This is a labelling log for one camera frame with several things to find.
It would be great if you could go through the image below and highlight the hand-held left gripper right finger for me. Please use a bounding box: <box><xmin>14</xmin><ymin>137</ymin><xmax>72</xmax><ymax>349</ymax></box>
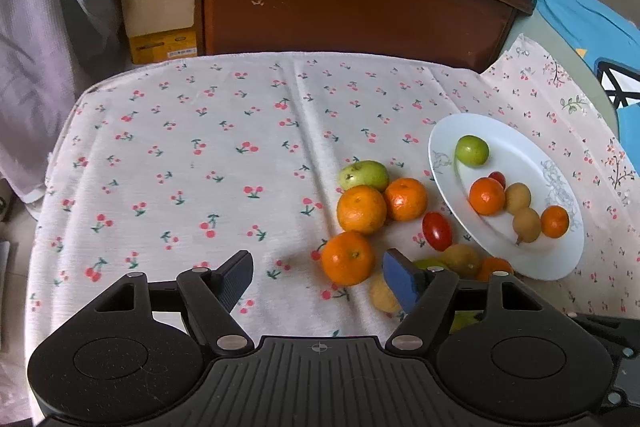
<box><xmin>384</xmin><ymin>248</ymin><xmax>566</xmax><ymax>354</ymax></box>

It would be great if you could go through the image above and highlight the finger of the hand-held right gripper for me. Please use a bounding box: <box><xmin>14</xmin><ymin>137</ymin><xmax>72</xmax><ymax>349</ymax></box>
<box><xmin>567</xmin><ymin>312</ymin><xmax>640</xmax><ymax>348</ymax></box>

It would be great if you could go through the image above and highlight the purple cloth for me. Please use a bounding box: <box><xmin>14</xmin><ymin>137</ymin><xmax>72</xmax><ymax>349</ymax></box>
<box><xmin>0</xmin><ymin>0</ymin><xmax>126</xmax><ymax>202</ymax></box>

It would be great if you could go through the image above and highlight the mandarin orange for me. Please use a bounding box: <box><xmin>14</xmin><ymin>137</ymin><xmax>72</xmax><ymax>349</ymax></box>
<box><xmin>383</xmin><ymin>178</ymin><xmax>429</xmax><ymax>223</ymax></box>
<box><xmin>475</xmin><ymin>257</ymin><xmax>515</xmax><ymax>283</ymax></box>
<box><xmin>336</xmin><ymin>185</ymin><xmax>388</xmax><ymax>236</ymax></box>
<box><xmin>540</xmin><ymin>205</ymin><xmax>571</xmax><ymax>239</ymax></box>
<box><xmin>320</xmin><ymin>232</ymin><xmax>376</xmax><ymax>286</ymax></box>
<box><xmin>468</xmin><ymin>177</ymin><xmax>507</xmax><ymax>216</ymax></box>

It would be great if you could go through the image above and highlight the cherry print tablecloth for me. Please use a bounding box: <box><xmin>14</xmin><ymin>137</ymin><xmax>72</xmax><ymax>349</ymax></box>
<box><xmin>24</xmin><ymin>34</ymin><xmax>640</xmax><ymax>348</ymax></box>

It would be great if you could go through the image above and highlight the open cardboard box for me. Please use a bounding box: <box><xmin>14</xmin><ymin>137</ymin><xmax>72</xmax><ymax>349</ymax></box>
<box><xmin>97</xmin><ymin>0</ymin><xmax>198</xmax><ymax>66</ymax></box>

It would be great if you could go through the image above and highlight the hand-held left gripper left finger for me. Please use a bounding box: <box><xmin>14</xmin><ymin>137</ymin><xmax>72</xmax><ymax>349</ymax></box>
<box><xmin>70</xmin><ymin>250</ymin><xmax>255</xmax><ymax>355</ymax></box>

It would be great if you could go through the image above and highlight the white plate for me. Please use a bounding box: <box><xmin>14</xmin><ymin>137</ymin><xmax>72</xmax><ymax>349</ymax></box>
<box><xmin>428</xmin><ymin>113</ymin><xmax>586</xmax><ymax>282</ymax></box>

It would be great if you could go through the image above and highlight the dark brown longan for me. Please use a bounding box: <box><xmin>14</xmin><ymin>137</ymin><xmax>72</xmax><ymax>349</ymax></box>
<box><xmin>440</xmin><ymin>243</ymin><xmax>482</xmax><ymax>280</ymax></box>

